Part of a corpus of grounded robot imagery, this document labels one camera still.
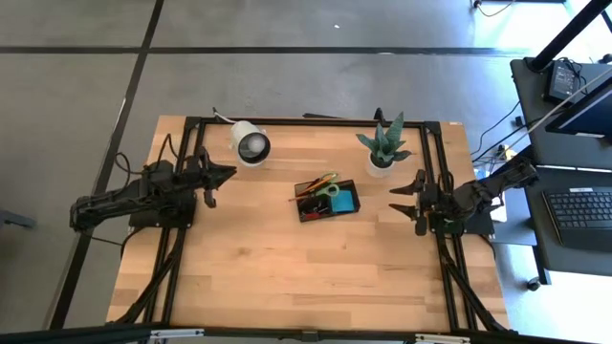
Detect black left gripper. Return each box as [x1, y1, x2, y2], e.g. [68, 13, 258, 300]
[184, 144, 239, 210]

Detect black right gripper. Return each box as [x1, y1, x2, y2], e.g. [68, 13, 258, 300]
[387, 167, 456, 237]

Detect black mesh desk organizer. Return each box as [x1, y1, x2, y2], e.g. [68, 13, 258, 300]
[293, 178, 362, 224]

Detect blue sticky note pad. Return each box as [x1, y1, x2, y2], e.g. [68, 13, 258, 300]
[329, 189, 358, 214]

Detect green handled scissors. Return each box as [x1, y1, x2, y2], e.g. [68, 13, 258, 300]
[312, 170, 342, 201]

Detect black office desk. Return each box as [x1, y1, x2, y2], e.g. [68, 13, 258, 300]
[508, 56, 612, 279]

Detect white plant pot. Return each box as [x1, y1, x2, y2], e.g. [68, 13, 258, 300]
[365, 152, 399, 180]

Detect green snake plant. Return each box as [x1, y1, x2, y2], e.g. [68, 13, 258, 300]
[355, 111, 414, 169]

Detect black keyboard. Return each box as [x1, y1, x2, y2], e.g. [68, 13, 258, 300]
[540, 186, 612, 247]

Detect black power adapter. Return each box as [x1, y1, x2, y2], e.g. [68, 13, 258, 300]
[546, 59, 580, 103]

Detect black monitor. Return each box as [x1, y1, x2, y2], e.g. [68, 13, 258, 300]
[544, 66, 612, 141]

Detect black rig crossbar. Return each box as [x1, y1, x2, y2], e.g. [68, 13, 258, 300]
[0, 323, 612, 344]

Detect black rig pole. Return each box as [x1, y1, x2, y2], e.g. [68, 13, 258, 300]
[526, 0, 612, 75]

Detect white cylindrical camera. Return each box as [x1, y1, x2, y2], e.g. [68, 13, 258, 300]
[229, 119, 273, 168]

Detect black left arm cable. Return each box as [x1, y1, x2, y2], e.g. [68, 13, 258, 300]
[113, 133, 182, 177]

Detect floor cables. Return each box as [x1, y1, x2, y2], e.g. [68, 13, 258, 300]
[469, 98, 528, 178]

